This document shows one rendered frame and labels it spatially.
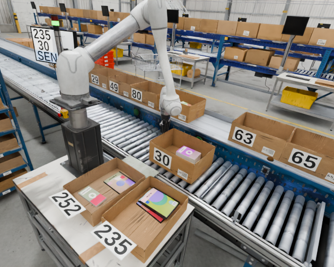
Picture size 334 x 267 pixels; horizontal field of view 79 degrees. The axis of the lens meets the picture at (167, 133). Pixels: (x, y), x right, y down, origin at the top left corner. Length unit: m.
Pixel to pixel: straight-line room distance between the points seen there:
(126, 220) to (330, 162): 1.25
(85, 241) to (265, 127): 1.52
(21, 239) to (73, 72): 1.55
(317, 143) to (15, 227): 2.58
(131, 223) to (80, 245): 0.25
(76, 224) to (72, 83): 0.75
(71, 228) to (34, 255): 0.95
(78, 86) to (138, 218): 0.79
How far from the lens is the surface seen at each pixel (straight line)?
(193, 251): 2.01
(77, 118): 1.34
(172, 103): 1.33
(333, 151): 1.87
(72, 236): 1.21
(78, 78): 1.24
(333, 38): 5.94
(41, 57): 2.39
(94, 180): 1.43
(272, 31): 6.15
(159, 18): 1.37
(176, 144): 1.72
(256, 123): 1.89
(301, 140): 1.86
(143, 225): 1.17
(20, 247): 2.24
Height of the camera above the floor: 1.71
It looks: 30 degrees down
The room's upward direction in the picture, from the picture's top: 5 degrees clockwise
